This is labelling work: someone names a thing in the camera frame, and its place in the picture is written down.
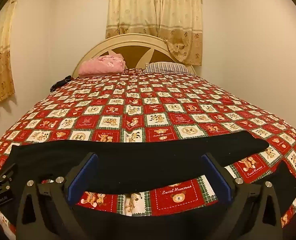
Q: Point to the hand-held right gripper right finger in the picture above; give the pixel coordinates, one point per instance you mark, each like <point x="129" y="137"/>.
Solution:
<point x="216" y="177"/>

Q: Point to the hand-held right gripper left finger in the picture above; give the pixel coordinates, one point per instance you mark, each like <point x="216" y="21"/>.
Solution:
<point x="84" y="177"/>

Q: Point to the black pants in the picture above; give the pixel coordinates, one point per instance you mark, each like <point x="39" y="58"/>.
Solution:
<point x="148" y="160"/>

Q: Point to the dark object on bed edge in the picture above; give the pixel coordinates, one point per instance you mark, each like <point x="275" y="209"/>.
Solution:
<point x="61" y="82"/>

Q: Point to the red checkered printed blanket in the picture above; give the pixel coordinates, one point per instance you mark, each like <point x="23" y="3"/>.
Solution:
<point x="148" y="100"/>

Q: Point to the pink pillow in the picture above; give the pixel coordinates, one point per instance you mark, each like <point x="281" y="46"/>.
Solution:
<point x="101" y="66"/>

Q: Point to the striped pillow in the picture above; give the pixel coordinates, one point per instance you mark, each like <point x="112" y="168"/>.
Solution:
<point x="168" y="68"/>

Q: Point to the beige floral curtain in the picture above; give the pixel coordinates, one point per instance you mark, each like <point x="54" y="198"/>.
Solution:
<point x="148" y="12"/>
<point x="0" y="67"/>

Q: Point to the cream wooden headboard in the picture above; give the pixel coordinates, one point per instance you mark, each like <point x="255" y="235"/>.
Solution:
<point x="135" y="51"/>

